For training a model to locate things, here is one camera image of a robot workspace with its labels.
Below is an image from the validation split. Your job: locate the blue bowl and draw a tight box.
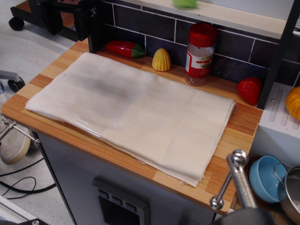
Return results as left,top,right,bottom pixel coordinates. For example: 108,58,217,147
248,156,288,204

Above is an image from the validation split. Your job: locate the white toy sink drainboard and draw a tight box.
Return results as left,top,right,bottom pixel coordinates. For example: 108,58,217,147
259,82,300,138

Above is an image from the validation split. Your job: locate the grey caster leg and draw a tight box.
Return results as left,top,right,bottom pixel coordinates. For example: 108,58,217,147
0,70,25,93

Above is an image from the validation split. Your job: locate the red toy strawberry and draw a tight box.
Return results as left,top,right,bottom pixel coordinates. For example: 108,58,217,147
237,77,263,105

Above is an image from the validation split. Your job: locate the cream cloth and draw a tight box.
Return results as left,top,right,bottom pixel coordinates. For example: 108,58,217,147
25,52,235,187

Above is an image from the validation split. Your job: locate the yellow toy corn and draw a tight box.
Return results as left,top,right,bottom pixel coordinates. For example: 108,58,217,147
152,48,172,72

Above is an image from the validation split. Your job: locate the red-lidded spice jar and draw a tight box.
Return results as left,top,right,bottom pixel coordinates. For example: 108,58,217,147
185,22,218,86

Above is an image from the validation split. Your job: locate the black floor cable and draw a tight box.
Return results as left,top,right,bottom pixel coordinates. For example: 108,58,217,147
0,157,56,200

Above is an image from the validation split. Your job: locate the black shelf post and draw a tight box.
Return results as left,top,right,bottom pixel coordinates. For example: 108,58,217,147
257,0,300,110

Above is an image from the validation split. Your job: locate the metal clamp screw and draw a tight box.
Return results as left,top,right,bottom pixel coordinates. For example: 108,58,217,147
210,149,257,210
0,120,41,146

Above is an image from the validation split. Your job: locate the right metal clamp screw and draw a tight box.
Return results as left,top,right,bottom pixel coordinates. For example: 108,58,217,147
210,149,257,210

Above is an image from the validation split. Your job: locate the steel pot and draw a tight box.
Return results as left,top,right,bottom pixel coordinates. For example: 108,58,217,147
274,162,300,225

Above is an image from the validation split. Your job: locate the black wheeled cart base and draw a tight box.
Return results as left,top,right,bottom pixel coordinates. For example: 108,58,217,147
8,0,79,42

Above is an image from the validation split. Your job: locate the green toy vegetable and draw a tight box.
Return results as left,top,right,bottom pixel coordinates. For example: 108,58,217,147
172,0,199,8

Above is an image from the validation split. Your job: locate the left metal clamp screw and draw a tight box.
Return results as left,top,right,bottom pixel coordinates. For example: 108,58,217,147
0,120,41,146

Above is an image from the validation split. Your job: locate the red toy chili pepper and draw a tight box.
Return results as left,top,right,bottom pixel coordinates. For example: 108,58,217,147
105,40,145,59

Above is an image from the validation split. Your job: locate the white shoe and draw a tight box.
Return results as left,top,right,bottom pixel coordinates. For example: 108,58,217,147
0,129,30,165

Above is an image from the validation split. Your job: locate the yellow toy pumpkin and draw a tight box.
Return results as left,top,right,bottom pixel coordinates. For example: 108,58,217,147
285,86,300,120

